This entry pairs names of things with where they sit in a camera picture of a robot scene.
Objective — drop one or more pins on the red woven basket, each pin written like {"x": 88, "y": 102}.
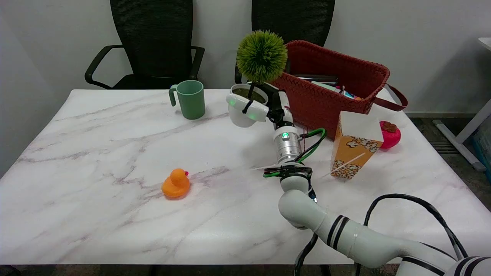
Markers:
{"x": 322, "y": 103}

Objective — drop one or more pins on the green ball plant white pot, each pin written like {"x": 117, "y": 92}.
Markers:
{"x": 261, "y": 55}

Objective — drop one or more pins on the black mesh office chair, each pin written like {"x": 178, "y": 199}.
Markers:
{"x": 293, "y": 19}
{"x": 153, "y": 38}

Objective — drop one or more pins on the orange popcorn box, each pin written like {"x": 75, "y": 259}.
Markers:
{"x": 355, "y": 142}

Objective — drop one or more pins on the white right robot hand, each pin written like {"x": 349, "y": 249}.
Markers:
{"x": 279, "y": 107}

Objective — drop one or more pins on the black flat item in basket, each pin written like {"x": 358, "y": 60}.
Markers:
{"x": 318, "y": 78}

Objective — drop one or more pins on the teal item in basket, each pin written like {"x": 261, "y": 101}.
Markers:
{"x": 326, "y": 86}

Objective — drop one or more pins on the orange rubber duck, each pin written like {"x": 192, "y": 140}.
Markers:
{"x": 175, "y": 186}

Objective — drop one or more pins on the green plastic mug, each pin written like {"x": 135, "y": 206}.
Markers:
{"x": 190, "y": 99}

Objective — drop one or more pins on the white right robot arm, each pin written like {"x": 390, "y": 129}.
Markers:
{"x": 356, "y": 237}

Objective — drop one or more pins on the pink round toy fruit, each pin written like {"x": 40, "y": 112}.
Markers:
{"x": 391, "y": 137}

